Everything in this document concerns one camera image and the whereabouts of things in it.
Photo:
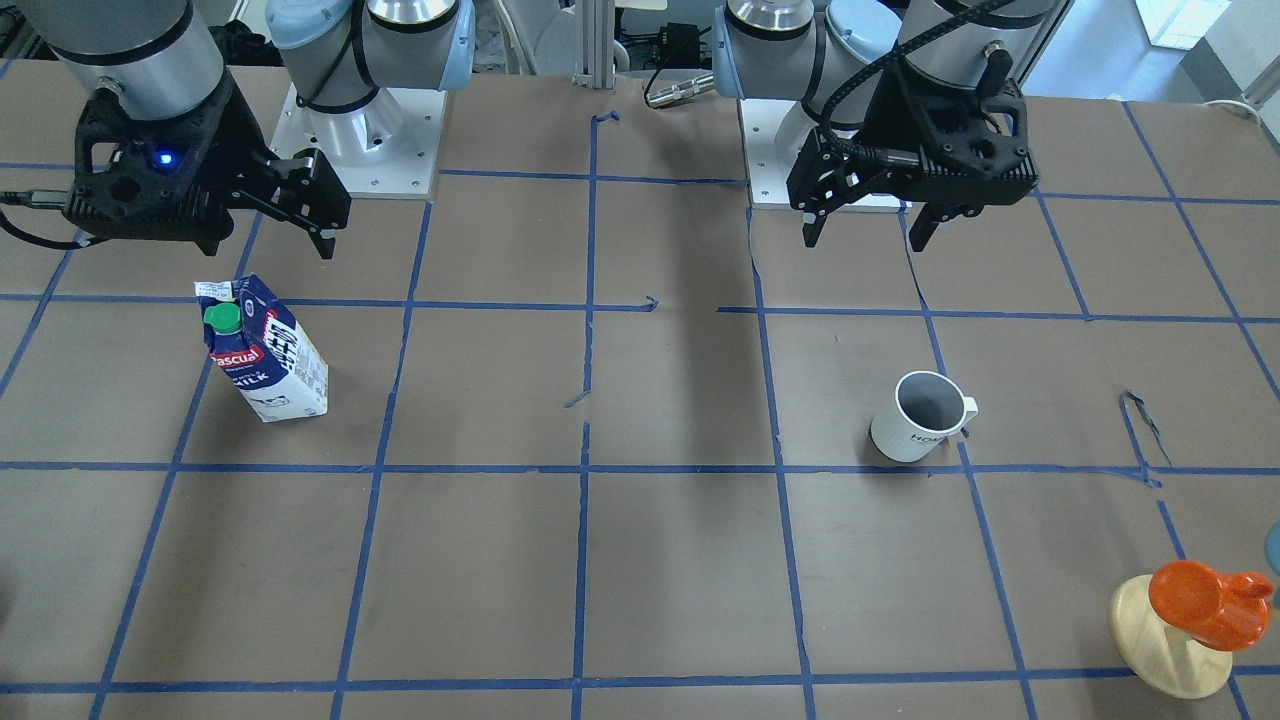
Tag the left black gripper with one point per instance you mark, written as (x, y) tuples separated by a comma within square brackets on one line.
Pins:
[(872, 136)]

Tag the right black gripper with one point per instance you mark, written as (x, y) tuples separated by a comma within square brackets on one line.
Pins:
[(243, 142)]

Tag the white ribbed mug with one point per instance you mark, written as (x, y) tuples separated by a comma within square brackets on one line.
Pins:
[(923, 410)]

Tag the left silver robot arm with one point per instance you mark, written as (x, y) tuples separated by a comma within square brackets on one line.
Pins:
[(828, 55)]

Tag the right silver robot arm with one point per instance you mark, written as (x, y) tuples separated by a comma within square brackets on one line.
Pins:
[(160, 58)]

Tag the blue white milk carton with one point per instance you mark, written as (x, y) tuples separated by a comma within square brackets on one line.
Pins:
[(266, 354)]

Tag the orange cup on wooden stand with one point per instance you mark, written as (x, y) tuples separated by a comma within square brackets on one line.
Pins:
[(1178, 629)]

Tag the teal round object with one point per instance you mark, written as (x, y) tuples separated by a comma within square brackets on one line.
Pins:
[(1271, 548)]

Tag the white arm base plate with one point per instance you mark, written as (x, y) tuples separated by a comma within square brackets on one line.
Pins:
[(773, 132), (387, 150)]

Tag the silver cable connector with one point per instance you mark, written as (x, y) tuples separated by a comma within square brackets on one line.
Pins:
[(682, 91)]

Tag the aluminium profile post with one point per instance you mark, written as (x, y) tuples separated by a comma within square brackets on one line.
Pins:
[(595, 66)]

